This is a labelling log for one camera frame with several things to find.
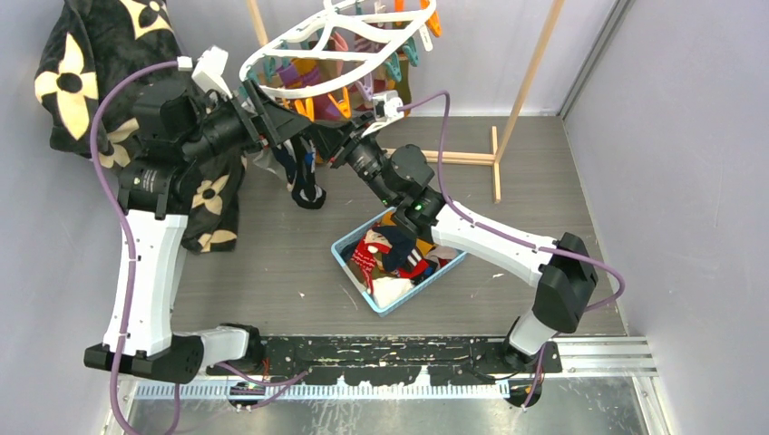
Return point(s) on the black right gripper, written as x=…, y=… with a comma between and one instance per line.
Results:
x=333, y=138

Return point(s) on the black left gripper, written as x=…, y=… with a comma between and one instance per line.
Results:
x=271, y=123

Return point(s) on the orange clothespin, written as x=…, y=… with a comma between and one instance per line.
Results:
x=305, y=107

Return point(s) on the navy black white sock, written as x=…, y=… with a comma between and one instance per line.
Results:
x=297, y=157

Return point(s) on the white clip hanger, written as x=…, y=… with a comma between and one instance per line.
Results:
x=358, y=43

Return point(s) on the navy sock with white script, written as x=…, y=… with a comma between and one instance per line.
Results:
x=405, y=257

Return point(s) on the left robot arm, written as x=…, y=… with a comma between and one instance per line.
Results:
x=179, y=131

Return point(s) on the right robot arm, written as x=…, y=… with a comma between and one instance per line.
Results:
x=560, y=270

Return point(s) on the red white patterned sock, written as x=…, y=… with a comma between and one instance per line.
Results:
x=364, y=265

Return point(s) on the white sock in basket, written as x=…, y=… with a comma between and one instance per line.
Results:
x=386, y=290

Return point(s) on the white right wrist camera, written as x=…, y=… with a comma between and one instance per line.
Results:
x=387, y=109

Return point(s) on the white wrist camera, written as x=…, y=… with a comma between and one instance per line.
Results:
x=207, y=71
x=387, y=109

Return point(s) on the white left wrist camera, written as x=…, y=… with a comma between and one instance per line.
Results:
x=207, y=71

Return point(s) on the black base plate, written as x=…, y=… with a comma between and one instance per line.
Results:
x=395, y=360

